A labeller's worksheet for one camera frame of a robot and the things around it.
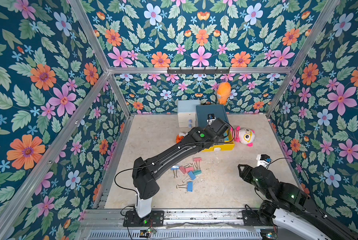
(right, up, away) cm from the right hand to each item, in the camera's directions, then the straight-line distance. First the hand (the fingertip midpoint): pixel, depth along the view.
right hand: (240, 167), depth 73 cm
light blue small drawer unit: (-27, +32, +28) cm, 50 cm away
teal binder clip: (-21, -7, +16) cm, 27 cm away
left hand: (-9, +16, +2) cm, 18 cm away
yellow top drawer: (-5, +10, +3) cm, 12 cm away
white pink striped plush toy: (+11, +15, +25) cm, 31 cm away
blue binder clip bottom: (-25, -14, +11) cm, 31 cm away
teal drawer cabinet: (-17, +30, +18) cm, 39 cm away
